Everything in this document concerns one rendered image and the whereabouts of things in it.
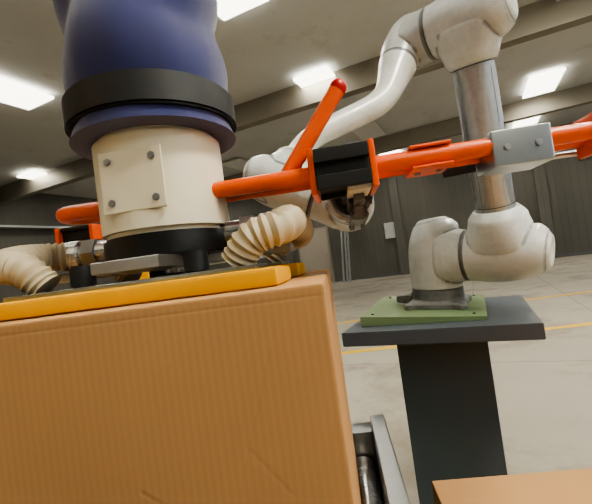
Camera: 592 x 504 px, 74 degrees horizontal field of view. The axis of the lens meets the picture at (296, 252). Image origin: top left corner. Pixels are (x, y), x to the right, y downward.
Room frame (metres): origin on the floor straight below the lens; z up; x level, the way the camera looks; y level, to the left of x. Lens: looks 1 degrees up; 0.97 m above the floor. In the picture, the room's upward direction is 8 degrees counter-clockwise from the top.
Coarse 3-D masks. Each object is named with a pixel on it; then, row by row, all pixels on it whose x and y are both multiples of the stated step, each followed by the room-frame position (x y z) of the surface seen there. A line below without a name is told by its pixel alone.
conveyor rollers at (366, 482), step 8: (360, 456) 0.83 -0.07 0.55; (360, 464) 0.80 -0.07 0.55; (368, 464) 0.80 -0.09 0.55; (360, 472) 0.77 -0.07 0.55; (368, 472) 0.77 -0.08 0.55; (376, 472) 0.80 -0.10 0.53; (360, 480) 0.75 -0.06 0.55; (368, 480) 0.74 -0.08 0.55; (376, 480) 0.76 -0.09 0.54; (360, 488) 0.72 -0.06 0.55; (368, 488) 0.72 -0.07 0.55; (376, 488) 0.73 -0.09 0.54; (368, 496) 0.69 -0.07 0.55; (376, 496) 0.70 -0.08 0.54
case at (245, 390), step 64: (64, 320) 0.38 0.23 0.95; (128, 320) 0.37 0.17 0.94; (192, 320) 0.37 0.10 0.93; (256, 320) 0.36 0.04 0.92; (320, 320) 0.36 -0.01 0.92; (0, 384) 0.39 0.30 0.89; (64, 384) 0.38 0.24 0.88; (128, 384) 0.37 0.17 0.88; (192, 384) 0.37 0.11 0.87; (256, 384) 0.36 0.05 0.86; (320, 384) 0.36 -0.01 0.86; (0, 448) 0.39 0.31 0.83; (64, 448) 0.38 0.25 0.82; (128, 448) 0.38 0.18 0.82; (192, 448) 0.37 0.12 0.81; (256, 448) 0.36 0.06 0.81; (320, 448) 0.36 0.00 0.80
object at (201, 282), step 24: (192, 264) 0.44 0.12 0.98; (264, 264) 0.46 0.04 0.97; (96, 288) 0.43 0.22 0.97; (120, 288) 0.41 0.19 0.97; (144, 288) 0.40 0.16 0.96; (168, 288) 0.40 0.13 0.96; (192, 288) 0.40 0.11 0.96; (216, 288) 0.40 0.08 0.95; (240, 288) 0.39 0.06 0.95; (0, 312) 0.42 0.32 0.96; (24, 312) 0.42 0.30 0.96; (48, 312) 0.42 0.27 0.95
